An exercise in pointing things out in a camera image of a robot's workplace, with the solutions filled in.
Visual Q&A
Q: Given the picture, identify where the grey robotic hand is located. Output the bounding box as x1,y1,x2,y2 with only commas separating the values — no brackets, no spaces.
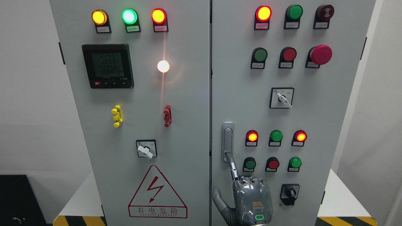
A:
212,153,273,226

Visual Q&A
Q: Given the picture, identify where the red push button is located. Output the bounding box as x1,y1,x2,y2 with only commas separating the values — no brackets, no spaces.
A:
265,157,280,172
278,47,297,69

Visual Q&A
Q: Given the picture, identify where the grey electrical cabinet door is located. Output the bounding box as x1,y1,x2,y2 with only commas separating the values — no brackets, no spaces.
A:
211,0,376,226
50,0,210,226

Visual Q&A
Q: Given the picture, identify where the red push button upper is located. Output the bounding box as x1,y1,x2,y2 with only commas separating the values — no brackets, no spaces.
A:
278,47,297,69

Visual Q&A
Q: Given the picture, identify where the red terminal connector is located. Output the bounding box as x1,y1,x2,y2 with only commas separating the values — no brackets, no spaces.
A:
163,104,172,127

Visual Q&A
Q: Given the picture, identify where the red emergency stop mushroom button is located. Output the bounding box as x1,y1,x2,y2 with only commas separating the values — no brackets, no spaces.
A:
305,45,333,68

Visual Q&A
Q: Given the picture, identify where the green indicator light right top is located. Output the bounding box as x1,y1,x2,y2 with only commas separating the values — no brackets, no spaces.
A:
283,4,303,30

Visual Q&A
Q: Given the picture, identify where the green push button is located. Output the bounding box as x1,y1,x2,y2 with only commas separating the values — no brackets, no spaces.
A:
250,47,268,70
287,157,302,173
243,156,257,173

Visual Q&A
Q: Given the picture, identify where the black box lower left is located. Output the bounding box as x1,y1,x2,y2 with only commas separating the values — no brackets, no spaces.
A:
0,175,46,226

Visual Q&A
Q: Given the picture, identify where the red-yellow indicator light left door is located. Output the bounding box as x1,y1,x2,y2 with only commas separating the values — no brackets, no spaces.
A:
151,8,169,32

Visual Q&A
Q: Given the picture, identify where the green indicator lower middle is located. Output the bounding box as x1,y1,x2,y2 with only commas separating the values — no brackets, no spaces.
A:
269,130,283,147

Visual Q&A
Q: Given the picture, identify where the red push button lower middle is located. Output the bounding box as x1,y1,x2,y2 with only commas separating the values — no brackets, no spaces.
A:
265,157,280,172

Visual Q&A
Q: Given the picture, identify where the black digital power meter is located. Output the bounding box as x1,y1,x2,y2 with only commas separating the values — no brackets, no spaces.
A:
82,43,134,89

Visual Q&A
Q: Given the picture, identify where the dark red buzzer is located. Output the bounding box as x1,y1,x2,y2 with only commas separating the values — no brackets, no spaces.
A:
313,4,334,30

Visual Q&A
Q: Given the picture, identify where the white platform with hazard stripes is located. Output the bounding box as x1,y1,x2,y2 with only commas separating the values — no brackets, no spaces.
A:
53,170,377,226

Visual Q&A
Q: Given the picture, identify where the yellow terminal connector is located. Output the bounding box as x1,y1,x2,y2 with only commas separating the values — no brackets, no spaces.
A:
111,105,123,128

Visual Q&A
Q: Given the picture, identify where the black rotary knob switch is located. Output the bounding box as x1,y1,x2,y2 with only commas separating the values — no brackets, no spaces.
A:
280,184,300,206

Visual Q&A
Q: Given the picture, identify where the white rotary switch upper right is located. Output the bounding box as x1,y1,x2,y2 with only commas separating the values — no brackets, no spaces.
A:
269,87,295,109

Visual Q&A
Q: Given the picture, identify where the white glowing indicator light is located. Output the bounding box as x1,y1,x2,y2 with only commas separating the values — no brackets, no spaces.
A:
157,60,170,73

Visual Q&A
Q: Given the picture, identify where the silver door handle lock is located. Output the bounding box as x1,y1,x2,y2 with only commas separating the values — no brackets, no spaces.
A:
221,121,234,163

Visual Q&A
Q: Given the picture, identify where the green push button lower right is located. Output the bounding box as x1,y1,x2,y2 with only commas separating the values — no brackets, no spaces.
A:
287,157,302,173

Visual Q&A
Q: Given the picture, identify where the yellow indicator light top left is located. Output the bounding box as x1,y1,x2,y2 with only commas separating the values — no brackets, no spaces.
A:
91,9,111,34

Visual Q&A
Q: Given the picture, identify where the green push button upper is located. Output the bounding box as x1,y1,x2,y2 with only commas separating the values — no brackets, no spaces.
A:
250,47,268,70

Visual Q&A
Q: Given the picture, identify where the red lit indicator lower left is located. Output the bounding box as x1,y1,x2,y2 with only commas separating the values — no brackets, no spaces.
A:
245,130,258,147

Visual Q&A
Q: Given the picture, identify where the grey electrical cabinet left door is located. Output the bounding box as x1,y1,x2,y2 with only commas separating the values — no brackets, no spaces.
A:
50,0,210,226

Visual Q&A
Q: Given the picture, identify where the red lit indicator lower right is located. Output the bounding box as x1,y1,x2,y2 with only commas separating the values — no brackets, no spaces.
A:
291,130,307,147

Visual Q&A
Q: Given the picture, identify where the green push button lower left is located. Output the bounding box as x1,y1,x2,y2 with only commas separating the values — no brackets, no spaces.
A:
243,156,257,173

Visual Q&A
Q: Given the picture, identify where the green lit indicator light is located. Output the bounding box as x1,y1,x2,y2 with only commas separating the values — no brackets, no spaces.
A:
122,8,141,33

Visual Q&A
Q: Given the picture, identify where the red electrical danger warning sign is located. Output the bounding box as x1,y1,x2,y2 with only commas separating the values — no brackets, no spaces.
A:
128,165,187,218

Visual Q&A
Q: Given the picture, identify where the red-yellow indicator light right top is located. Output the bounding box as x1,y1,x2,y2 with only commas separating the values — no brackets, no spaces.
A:
254,5,272,30

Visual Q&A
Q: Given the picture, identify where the red lit indicator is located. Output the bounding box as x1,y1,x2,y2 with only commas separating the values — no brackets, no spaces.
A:
291,130,307,147
245,130,258,147

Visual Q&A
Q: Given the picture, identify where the white rotary switch left door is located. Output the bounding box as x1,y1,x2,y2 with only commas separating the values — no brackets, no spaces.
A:
135,140,158,159

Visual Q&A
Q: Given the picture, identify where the grey electrical cabinet right door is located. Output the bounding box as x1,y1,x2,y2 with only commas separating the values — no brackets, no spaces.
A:
211,0,376,226

